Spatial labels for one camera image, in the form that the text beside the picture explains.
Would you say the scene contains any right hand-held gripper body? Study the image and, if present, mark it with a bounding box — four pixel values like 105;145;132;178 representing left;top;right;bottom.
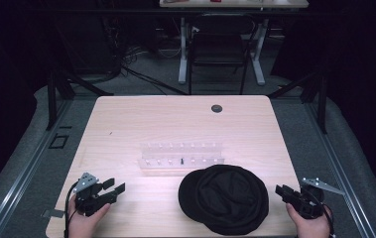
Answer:
283;177;346;220

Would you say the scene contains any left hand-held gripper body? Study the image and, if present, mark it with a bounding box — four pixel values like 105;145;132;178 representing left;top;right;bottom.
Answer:
72;172;118;218

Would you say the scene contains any person's left hand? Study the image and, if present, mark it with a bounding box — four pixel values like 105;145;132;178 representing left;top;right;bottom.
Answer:
67;194;112;238

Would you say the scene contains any person's right hand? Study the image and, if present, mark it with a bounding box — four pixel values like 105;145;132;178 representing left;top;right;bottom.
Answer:
286;201;332;238

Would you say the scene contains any grey tape piece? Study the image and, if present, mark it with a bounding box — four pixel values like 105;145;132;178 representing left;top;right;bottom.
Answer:
41;208;65;219

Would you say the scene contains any black hat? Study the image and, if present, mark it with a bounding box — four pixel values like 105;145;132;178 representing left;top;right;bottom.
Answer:
178;164;271;236

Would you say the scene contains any clear acrylic peg rack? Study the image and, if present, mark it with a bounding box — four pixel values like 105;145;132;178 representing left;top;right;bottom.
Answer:
137;141;226;171

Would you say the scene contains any black metal stand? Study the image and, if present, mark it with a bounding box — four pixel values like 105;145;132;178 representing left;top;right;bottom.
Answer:
267;69;329;135
45;66;114;132

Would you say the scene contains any black folding chair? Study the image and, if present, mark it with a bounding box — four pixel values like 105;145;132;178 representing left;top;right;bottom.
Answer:
187;13;260;96

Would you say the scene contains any white desk with white legs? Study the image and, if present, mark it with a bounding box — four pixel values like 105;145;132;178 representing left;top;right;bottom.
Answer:
158;0;310;86

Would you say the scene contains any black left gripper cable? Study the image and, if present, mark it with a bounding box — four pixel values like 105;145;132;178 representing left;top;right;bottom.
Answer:
63;180;79;238

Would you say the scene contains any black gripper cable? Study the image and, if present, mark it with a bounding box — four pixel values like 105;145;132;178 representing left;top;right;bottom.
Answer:
320;197;336;238
63;180;79;238

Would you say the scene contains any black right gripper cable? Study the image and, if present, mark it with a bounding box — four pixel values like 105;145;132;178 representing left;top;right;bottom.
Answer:
320;197;336;238

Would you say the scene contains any aluminium floor rail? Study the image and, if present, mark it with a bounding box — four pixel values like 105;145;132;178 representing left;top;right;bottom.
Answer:
304;101;376;238
0;98;74;238

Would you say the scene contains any bundle of floor cables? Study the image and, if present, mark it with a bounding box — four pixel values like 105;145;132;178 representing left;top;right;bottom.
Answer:
101;16;190;97

